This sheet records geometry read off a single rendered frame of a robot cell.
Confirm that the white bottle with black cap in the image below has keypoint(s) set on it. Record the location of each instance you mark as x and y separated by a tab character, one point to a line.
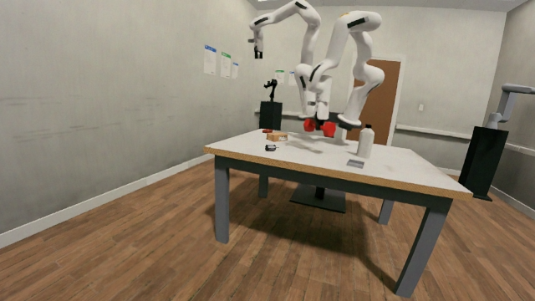
366	139

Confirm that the small brown cardboard box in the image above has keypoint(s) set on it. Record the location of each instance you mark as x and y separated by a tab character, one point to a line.
274	137

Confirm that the red dumbbell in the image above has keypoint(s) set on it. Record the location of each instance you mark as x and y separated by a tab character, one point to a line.
328	129

